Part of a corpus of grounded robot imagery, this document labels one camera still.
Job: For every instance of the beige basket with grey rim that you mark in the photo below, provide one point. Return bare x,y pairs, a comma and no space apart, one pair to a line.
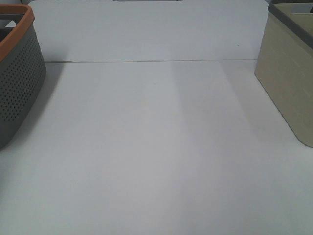
285,64

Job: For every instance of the grey perforated basket orange rim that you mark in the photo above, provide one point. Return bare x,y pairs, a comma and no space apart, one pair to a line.
22,69

